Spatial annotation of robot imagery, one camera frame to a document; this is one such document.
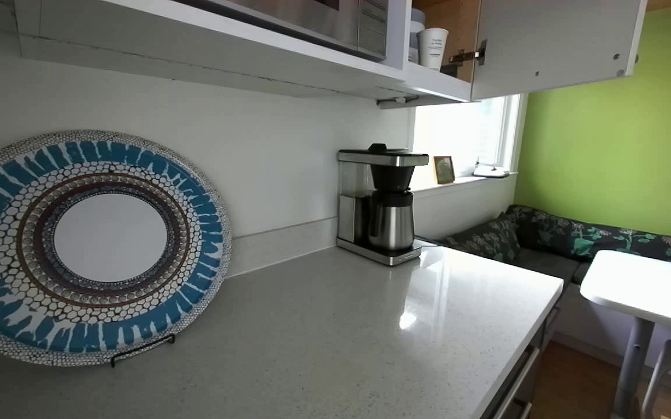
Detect small framed picture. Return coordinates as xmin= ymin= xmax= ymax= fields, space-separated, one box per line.
xmin=434 ymin=155 xmax=453 ymax=183

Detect blue patterned decorative plate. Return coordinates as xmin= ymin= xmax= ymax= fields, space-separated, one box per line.
xmin=0 ymin=131 xmax=231 ymax=368

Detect white window frame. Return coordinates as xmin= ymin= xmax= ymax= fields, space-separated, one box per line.
xmin=411 ymin=95 xmax=526 ymax=190

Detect black wire plate stand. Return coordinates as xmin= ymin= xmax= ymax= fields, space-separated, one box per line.
xmin=110 ymin=332 xmax=176 ymax=368

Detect silver cabinet door handle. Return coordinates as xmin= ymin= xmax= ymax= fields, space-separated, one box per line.
xmin=374 ymin=93 xmax=452 ymax=110

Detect white paper cup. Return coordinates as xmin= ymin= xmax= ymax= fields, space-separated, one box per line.
xmin=420 ymin=29 xmax=448 ymax=70

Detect white cabinet door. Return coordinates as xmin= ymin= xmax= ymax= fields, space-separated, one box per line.
xmin=470 ymin=0 xmax=647 ymax=101

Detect dark lower cabinet drawers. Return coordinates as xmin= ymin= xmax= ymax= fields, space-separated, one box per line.
xmin=480 ymin=306 xmax=562 ymax=419

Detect green patterned bench cushion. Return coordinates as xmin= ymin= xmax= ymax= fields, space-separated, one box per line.
xmin=441 ymin=205 xmax=671 ymax=285

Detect stainless steel coffee maker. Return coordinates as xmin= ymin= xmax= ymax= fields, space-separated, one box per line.
xmin=335 ymin=143 xmax=428 ymax=267

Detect white upper cabinet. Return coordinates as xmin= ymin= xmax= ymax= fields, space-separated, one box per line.
xmin=13 ymin=0 xmax=470 ymax=102

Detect white side table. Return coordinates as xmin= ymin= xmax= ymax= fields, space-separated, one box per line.
xmin=580 ymin=250 xmax=671 ymax=419

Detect stainless steel microwave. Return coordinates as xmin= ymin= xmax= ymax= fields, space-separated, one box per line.
xmin=180 ymin=0 xmax=386 ymax=60

